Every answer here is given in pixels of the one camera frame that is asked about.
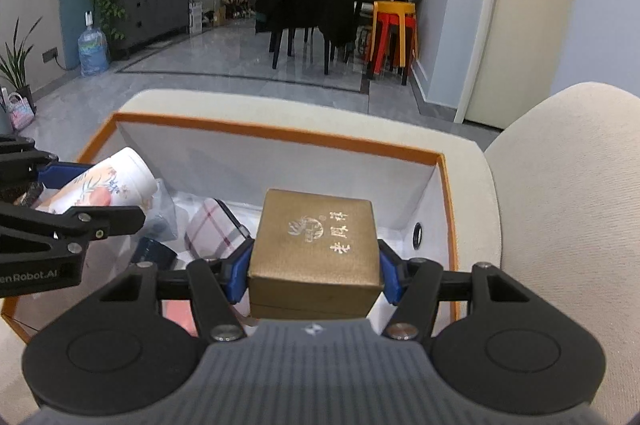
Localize stacked orange red stools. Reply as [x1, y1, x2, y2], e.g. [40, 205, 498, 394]
[367, 0, 419, 86]

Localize gold cardboard box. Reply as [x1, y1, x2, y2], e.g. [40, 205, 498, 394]
[248, 189, 382, 320]

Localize white lotion tube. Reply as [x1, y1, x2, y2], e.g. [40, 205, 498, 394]
[36, 147, 157, 214]

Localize blue water jug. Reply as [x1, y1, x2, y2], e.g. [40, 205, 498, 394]
[77, 10, 110, 76]

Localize black spray can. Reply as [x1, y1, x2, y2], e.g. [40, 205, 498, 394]
[130, 237, 177, 270]

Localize pink bottle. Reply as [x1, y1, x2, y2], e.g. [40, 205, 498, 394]
[162, 301, 198, 336]

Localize plaid case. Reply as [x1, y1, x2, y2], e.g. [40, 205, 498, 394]
[184, 198, 250, 260]

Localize clear plastic cube box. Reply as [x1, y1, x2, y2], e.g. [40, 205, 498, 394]
[141, 179, 178, 242]

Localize orange storage box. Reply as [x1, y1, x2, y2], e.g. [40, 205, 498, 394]
[1, 113, 458, 338]

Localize dark grey sideboard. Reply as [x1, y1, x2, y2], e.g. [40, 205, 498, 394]
[110, 0, 190, 57]

